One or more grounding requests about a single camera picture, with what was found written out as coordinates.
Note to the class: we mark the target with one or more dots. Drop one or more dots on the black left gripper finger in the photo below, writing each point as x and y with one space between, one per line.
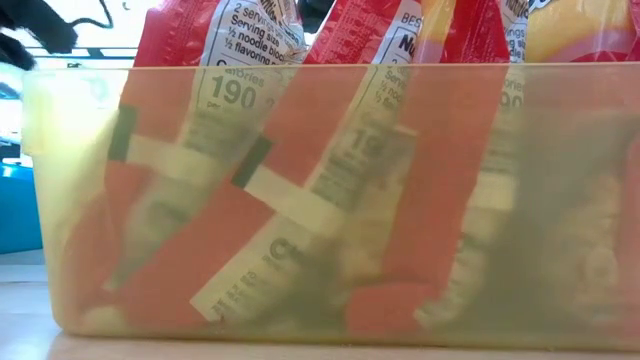
15 54

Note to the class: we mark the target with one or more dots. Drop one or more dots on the translucent yellow plastic bin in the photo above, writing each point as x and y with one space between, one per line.
55 150

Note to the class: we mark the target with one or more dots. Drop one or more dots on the blue plastic bin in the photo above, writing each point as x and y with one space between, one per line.
17 215

